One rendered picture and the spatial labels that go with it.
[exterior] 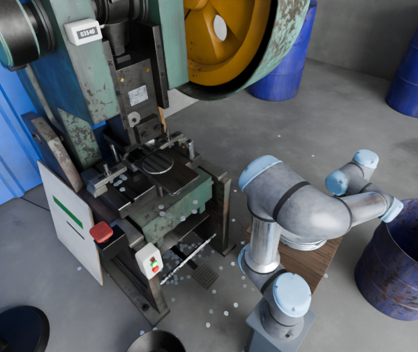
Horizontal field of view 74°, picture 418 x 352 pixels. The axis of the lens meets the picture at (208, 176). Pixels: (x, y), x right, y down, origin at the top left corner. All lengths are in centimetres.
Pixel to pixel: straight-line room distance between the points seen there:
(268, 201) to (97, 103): 56
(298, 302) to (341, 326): 79
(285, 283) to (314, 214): 39
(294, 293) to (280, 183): 43
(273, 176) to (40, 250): 170
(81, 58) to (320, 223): 70
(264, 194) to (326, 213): 13
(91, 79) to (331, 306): 153
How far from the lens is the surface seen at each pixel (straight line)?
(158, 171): 111
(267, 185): 64
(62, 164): 138
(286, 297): 95
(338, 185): 98
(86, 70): 86
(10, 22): 83
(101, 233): 100
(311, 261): 142
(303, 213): 61
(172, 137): 132
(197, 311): 163
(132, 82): 100
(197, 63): 130
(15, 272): 207
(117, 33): 97
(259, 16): 100
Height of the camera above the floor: 153
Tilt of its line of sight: 44 degrees down
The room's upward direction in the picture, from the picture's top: 1 degrees counter-clockwise
